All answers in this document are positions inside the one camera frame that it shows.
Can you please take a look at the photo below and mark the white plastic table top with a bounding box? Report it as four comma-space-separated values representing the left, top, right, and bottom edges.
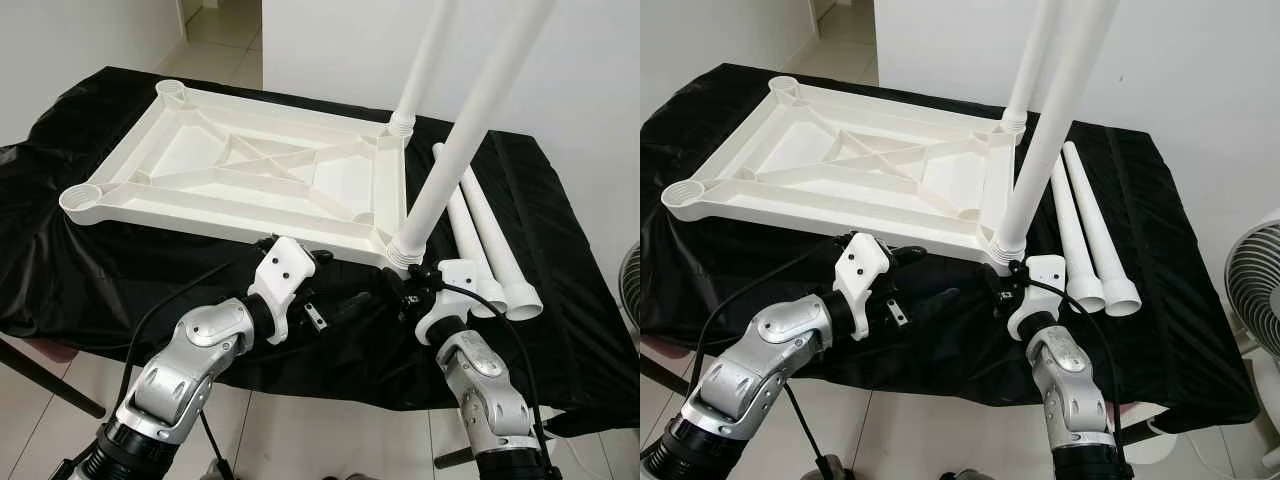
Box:
58, 78, 429, 273
662, 75, 1031, 273

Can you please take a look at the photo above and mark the white plastic table leg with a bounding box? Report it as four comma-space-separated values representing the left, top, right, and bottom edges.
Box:
432, 142, 508, 319
385, 0, 558, 266
388, 0, 459, 136
990, 0, 1121, 263
1045, 155, 1106, 313
1000, 0, 1061, 129
455, 165, 545, 322
1062, 140, 1142, 317

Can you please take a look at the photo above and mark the black tablecloth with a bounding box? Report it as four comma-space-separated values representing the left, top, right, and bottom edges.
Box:
640, 62, 1261, 431
0, 65, 641, 436

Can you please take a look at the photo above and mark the white standing fan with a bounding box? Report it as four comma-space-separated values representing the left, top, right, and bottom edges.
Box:
612, 240, 641, 331
1225, 210, 1280, 401

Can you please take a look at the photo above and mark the white round plastic object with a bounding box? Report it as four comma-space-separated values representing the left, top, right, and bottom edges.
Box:
1143, 418, 1182, 467

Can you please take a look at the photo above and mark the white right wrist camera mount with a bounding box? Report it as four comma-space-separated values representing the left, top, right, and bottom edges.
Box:
1005, 255, 1068, 341
413, 258, 481, 346

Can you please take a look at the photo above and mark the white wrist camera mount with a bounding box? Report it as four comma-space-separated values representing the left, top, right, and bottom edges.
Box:
413, 258, 481, 346
1005, 255, 1068, 341
832, 233, 894, 341
247, 236, 319, 344

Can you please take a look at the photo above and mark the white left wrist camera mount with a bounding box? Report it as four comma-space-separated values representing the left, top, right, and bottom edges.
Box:
247, 236, 319, 344
832, 233, 894, 341

